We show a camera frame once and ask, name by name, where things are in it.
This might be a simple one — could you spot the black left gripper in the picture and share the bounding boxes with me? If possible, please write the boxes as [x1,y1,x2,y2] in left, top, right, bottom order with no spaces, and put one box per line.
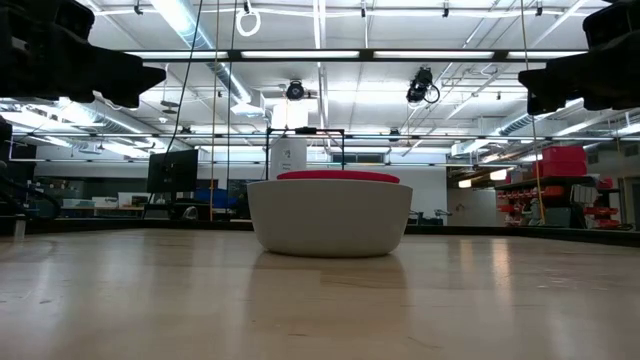
[0,0,167,109]

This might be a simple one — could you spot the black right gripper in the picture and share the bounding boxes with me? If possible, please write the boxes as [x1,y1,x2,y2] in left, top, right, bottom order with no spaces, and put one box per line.
[518,0,640,116]

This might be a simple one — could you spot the red bowl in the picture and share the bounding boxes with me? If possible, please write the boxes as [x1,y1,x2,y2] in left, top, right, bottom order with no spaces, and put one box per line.
[276,169,401,185]

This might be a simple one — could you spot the shelf with red bins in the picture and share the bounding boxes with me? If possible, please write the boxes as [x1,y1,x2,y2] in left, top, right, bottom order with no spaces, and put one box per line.
[494,174,624,230]

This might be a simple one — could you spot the red storage bins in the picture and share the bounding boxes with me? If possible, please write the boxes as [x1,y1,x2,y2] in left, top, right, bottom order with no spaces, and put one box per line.
[532,145,589,178]

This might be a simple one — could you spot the black computer monitor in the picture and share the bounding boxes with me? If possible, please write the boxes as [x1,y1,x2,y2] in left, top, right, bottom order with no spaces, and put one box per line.
[146,148,200,195]

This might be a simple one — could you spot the blue crate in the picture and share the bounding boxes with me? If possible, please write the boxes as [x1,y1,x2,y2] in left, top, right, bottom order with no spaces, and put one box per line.
[193,188,237,209]

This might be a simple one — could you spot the black round ceiling device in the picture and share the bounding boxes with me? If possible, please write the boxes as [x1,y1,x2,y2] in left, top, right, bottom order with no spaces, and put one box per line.
[285,79,306,102]

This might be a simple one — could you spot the white pillar with sign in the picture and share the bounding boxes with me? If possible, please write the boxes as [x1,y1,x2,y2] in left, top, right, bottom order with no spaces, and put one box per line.
[269,102,309,176]

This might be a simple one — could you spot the overhead light bar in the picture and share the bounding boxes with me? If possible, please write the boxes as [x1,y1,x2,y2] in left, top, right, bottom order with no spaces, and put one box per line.
[124,48,589,64]

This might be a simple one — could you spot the large grey bowl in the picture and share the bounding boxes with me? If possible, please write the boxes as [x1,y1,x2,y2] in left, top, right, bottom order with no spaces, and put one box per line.
[246,178,414,259]

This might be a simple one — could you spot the black hanging cable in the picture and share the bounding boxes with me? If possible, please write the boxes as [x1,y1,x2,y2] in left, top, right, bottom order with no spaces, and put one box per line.
[164,0,204,151]

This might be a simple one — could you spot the yellow hanging cord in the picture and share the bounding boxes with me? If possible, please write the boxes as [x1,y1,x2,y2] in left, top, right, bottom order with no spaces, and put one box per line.
[519,0,547,226]

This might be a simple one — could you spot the silver ventilation duct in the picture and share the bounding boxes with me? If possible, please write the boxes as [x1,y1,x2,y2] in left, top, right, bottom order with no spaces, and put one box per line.
[149,0,266,116]

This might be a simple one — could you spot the thin hanging cord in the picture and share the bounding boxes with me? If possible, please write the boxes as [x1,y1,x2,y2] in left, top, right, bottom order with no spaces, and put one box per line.
[208,0,220,222]

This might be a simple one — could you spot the white hanging ring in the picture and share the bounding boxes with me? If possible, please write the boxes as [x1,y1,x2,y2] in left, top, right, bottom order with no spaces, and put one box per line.
[235,6,263,38]

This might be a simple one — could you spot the black overhead camera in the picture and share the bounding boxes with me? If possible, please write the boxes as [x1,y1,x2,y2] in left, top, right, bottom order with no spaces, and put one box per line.
[405,66,442,109]

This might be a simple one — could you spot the black aluminium table frame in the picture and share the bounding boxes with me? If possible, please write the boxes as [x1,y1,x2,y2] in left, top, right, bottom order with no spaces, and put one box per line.
[0,214,640,247]

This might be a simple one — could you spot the black stand frame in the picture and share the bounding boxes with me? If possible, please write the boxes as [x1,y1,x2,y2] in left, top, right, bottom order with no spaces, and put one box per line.
[264,126,347,181]

